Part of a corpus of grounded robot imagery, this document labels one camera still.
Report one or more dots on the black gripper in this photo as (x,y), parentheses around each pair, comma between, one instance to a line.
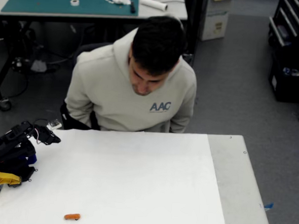
(50,138)

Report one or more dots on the orange baby carrot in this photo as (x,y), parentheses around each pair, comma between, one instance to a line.
(72,216)

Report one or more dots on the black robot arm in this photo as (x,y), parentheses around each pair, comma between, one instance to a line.
(8,151)

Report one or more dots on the yellow bar clamp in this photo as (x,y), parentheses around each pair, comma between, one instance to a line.
(2,177)

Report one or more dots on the white crumpled cloth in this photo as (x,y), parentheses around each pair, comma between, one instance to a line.
(38,65)

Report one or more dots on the large white paper sheet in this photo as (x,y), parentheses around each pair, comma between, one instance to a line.
(122,179)

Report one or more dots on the man in beige hoodie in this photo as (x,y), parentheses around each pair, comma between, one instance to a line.
(120,90)

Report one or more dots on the white tape roll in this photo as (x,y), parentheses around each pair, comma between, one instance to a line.
(75,2)

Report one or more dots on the white paper roll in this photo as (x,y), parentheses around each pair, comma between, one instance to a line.
(154,3)

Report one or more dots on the grey workbench with black legs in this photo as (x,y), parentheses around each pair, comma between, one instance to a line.
(174,13)

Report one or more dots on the white cardboard box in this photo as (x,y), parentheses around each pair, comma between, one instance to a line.
(216,22)

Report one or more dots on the blue tape piece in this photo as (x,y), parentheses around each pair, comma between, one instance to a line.
(268,206)

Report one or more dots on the black storage bin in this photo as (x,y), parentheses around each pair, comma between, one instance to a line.
(288,85)

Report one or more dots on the black tool cabinet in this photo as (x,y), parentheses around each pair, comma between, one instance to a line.
(289,21)

